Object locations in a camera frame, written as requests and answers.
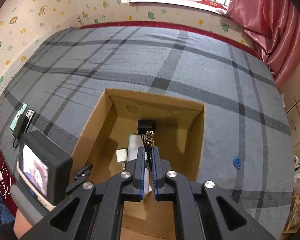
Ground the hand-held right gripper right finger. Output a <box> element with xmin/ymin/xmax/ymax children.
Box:
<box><xmin>151</xmin><ymin>147</ymin><xmax>277</xmax><ymax>240</ymax></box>

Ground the white rectangular case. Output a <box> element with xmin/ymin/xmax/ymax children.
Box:
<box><xmin>127</xmin><ymin>134</ymin><xmax>143</xmax><ymax>162</ymax></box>

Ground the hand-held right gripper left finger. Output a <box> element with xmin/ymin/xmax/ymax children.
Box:
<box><xmin>47</xmin><ymin>146</ymin><xmax>145</xmax><ymax>240</ymax></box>

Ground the red windowsill item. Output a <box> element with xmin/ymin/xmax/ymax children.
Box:
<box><xmin>195</xmin><ymin>0</ymin><xmax>228</xmax><ymax>13</ymax></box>

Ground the black power bank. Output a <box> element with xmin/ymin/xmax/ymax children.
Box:
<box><xmin>12</xmin><ymin>117</ymin><xmax>32</xmax><ymax>140</ymax></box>

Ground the brown bead keychain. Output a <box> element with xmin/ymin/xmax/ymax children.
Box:
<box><xmin>139</xmin><ymin>131</ymin><xmax>155</xmax><ymax>170</ymax></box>

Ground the red mattress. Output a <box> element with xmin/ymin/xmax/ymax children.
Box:
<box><xmin>79</xmin><ymin>21</ymin><xmax>263</xmax><ymax>60</ymax></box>

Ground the black round device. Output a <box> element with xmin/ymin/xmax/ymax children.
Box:
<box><xmin>137</xmin><ymin>119</ymin><xmax>156</xmax><ymax>135</ymax></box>

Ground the teal phone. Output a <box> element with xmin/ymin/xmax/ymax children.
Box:
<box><xmin>10</xmin><ymin>103</ymin><xmax>28</xmax><ymax>131</ymax></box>

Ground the cardboard box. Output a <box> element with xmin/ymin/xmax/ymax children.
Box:
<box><xmin>71</xmin><ymin>88</ymin><xmax>205</xmax><ymax>240</ymax></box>

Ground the pink satin curtain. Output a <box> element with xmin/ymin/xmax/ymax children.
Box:
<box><xmin>225</xmin><ymin>0</ymin><xmax>300</xmax><ymax>89</ymax></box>

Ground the white wardrobe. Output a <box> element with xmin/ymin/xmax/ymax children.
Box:
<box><xmin>277</xmin><ymin>62</ymin><xmax>300</xmax><ymax>160</ymax></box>

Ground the wooden shelf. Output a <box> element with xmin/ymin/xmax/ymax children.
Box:
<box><xmin>281</xmin><ymin>192</ymin><xmax>300</xmax><ymax>233</ymax></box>

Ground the person's left forearm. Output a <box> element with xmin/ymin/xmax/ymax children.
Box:
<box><xmin>13</xmin><ymin>209</ymin><xmax>44</xmax><ymax>239</ymax></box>

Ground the small white charger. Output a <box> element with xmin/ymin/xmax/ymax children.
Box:
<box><xmin>116</xmin><ymin>149</ymin><xmax>129</xmax><ymax>170</ymax></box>

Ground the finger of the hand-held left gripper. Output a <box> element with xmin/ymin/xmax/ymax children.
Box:
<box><xmin>66</xmin><ymin>163</ymin><xmax>94</xmax><ymax>195</ymax></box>

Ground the black-cased phone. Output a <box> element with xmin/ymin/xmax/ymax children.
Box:
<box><xmin>24</xmin><ymin>109</ymin><xmax>35</xmax><ymax>125</ymax></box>

